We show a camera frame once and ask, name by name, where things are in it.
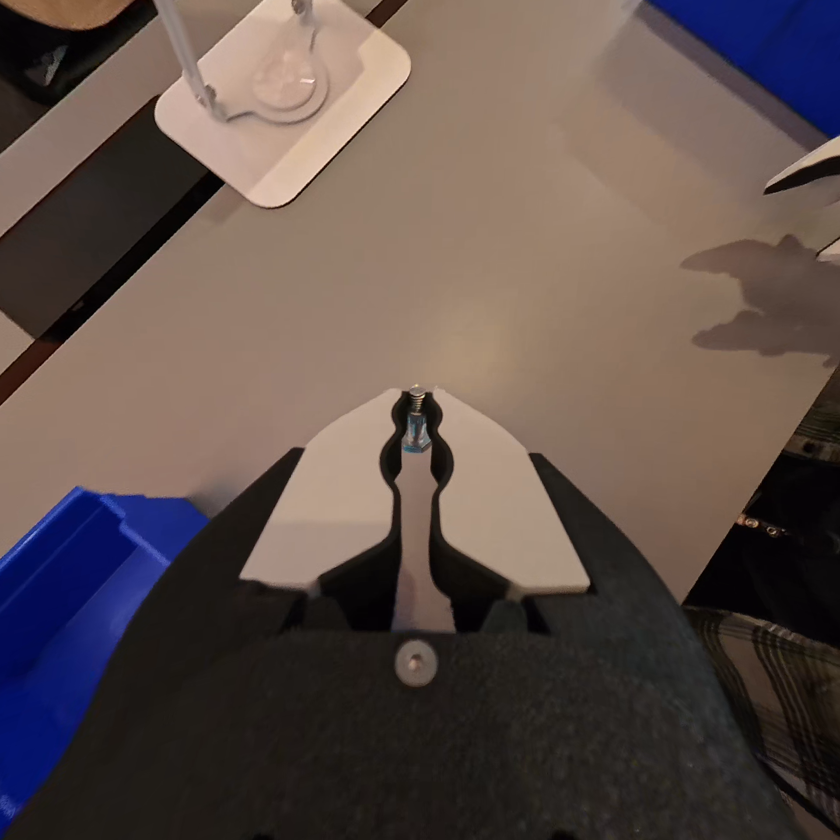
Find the person's plaid shirt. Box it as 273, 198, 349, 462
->
682, 387, 840, 831

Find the white document stand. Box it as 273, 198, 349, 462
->
36, 0, 412, 210

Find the black desk cable cover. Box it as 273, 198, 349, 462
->
0, 98, 224, 343

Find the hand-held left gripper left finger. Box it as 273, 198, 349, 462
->
239, 388, 403, 626

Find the steel bolt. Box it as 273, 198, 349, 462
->
399, 384, 434, 455

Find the blue bin with black divider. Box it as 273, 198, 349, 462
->
645, 0, 840, 140

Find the blue plastic bin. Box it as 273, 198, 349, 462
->
0, 486, 211, 824

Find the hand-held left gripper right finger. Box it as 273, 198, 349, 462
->
427, 388, 592, 626

